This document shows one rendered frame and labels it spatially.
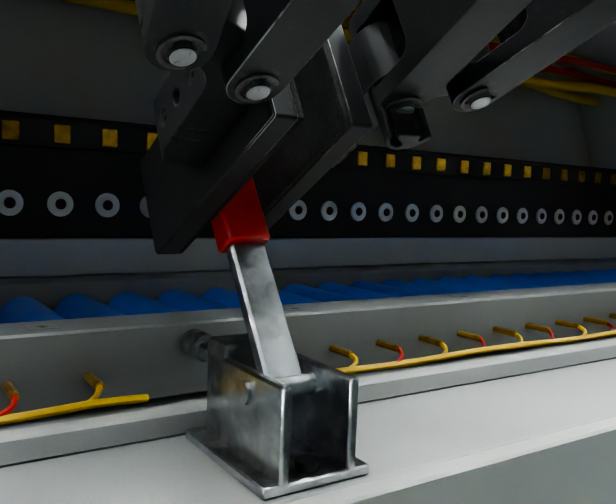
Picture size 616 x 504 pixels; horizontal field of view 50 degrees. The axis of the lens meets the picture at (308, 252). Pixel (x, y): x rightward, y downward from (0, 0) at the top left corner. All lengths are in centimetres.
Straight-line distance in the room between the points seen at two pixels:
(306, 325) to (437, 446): 7
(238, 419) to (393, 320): 10
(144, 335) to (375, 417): 7
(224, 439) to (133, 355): 4
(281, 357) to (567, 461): 9
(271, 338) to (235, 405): 2
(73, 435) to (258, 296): 5
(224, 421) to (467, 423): 7
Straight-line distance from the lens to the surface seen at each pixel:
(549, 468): 19
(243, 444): 16
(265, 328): 16
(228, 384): 16
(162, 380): 20
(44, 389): 19
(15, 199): 30
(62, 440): 17
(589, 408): 23
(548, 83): 50
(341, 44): 16
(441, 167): 42
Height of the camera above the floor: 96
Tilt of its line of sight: 11 degrees up
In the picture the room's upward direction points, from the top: 8 degrees counter-clockwise
